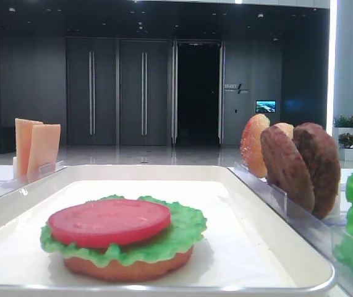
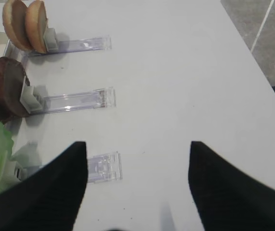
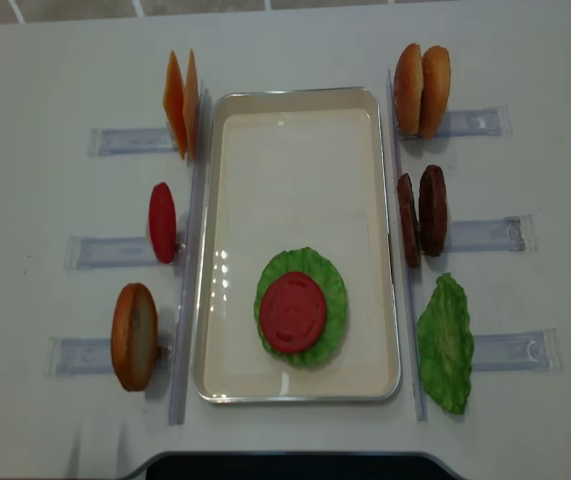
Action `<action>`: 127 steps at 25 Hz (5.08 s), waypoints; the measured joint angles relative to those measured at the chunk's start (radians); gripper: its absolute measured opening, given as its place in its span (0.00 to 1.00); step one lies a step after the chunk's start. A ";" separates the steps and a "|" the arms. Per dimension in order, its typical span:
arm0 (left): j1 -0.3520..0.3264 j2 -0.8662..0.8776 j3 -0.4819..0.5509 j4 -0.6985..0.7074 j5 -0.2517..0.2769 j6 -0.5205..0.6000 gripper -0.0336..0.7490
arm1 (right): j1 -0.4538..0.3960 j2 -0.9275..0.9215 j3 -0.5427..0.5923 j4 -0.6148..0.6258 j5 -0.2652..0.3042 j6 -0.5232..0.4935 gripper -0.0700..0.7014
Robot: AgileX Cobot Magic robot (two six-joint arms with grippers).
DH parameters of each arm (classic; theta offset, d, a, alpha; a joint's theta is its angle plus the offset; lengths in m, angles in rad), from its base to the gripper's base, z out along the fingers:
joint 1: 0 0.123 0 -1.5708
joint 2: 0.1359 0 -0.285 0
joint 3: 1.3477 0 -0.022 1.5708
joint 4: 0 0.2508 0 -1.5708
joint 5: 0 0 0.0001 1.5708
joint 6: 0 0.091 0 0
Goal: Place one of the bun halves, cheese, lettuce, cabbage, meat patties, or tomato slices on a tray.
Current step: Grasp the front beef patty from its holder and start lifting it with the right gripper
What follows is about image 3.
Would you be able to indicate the brown meat patty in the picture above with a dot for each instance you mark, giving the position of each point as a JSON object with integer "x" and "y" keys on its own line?
{"x": 409, "y": 222}
{"x": 433, "y": 212}

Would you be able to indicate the green lettuce leaf on tray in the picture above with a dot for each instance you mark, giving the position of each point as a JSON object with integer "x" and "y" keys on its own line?
{"x": 328, "y": 278}

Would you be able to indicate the red tomato slice on tray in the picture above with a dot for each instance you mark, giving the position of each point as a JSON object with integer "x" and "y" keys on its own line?
{"x": 292, "y": 313}

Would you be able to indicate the standing red tomato slice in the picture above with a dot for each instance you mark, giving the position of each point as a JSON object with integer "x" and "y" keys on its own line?
{"x": 162, "y": 223}

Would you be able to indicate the right orange cheese slice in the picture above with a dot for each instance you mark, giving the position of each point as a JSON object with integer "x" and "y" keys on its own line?
{"x": 191, "y": 106}

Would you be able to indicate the orange cheese slice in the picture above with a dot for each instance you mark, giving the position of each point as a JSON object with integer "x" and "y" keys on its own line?
{"x": 173, "y": 99}
{"x": 191, "y": 106}

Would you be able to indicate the left orange cheese slice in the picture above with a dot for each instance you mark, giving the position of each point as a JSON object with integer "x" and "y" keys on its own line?
{"x": 173, "y": 99}

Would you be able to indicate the standing green lettuce leaf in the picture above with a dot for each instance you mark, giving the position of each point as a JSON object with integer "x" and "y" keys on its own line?
{"x": 446, "y": 346}

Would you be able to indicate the white rectangular metal tray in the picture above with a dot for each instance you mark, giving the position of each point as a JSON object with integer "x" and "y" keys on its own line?
{"x": 289, "y": 170}

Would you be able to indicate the standing bun half left rack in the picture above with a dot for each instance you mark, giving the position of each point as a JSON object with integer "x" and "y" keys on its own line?
{"x": 134, "y": 337}

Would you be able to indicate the left bun half right rack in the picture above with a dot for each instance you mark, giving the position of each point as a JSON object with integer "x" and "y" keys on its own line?
{"x": 407, "y": 89}

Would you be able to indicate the left clear acrylic rack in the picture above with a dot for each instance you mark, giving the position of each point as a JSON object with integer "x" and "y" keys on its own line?
{"x": 76, "y": 356}

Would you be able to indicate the clear acrylic rack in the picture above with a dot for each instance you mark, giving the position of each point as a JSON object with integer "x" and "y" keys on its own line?
{"x": 76, "y": 356}
{"x": 537, "y": 350}

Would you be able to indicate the right clear acrylic rack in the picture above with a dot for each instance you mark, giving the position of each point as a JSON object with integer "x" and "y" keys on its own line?
{"x": 537, "y": 350}

